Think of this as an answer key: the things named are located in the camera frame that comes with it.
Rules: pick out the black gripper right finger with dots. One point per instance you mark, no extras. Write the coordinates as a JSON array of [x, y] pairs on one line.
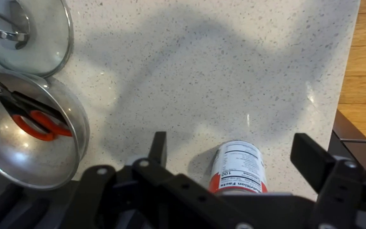
[[314, 163]]

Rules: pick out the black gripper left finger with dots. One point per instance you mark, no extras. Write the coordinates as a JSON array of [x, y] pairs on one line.
[[157, 191]]

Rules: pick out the white and orange food can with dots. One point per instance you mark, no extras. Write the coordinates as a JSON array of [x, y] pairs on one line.
[[239, 167]]

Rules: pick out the glass pot lid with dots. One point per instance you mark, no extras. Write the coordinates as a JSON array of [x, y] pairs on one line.
[[38, 38]]

